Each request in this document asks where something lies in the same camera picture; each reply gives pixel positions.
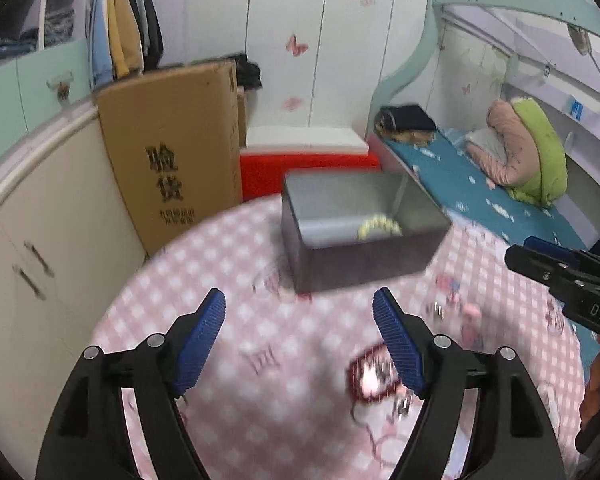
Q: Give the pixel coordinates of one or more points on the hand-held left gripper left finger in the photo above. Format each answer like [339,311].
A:
[200,345]

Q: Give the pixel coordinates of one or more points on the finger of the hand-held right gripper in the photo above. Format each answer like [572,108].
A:
[550,246]
[535,262]

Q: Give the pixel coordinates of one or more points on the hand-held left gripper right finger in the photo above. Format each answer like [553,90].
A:
[397,345]

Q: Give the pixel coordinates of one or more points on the grey metal tin box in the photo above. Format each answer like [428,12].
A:
[360,265]

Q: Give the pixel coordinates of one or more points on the person's right hand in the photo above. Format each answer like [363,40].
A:
[592,385]

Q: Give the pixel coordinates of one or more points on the pink green plush pillow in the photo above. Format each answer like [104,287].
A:
[530,150]

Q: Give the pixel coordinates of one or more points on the pink checked tablecloth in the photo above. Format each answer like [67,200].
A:
[280,410]

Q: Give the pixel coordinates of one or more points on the blue printed bed sheet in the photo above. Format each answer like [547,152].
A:
[455,180]

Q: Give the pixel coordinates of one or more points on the white pillow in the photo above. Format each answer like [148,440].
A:
[487,142]

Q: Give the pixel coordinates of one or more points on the small blue card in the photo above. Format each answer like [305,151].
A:
[576,109]

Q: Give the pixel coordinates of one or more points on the folded brown clothes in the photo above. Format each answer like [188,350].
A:
[405,137]

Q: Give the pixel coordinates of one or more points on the cream cabinet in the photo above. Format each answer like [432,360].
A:
[45,240]

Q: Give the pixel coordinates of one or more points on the large cardboard box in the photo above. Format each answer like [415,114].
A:
[170,160]

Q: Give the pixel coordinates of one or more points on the folded dark clothes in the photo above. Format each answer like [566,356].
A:
[410,117]

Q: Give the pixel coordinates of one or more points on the red storage box white lid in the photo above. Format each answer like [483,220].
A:
[305,170]

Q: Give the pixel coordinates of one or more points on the clip lamp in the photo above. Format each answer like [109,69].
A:
[579,40]

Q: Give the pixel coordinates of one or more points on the pinecone drawer ornament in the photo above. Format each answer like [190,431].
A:
[62,91]

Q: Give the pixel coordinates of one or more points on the teal drawer cabinet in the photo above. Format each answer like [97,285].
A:
[30,85]

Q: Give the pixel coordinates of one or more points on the pink butterfly sticker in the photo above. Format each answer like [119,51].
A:
[296,45]

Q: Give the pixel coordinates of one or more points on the dark hanging jacket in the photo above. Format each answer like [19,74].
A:
[150,25]

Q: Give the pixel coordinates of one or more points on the light blue hanging shirt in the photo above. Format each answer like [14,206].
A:
[100,35]

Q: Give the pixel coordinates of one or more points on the mustard hanging jacket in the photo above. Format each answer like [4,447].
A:
[122,25]

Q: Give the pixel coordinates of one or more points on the white wardrobe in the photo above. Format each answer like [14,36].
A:
[290,10]

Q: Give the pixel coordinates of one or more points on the folded jeans stack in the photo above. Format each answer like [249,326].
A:
[30,40]

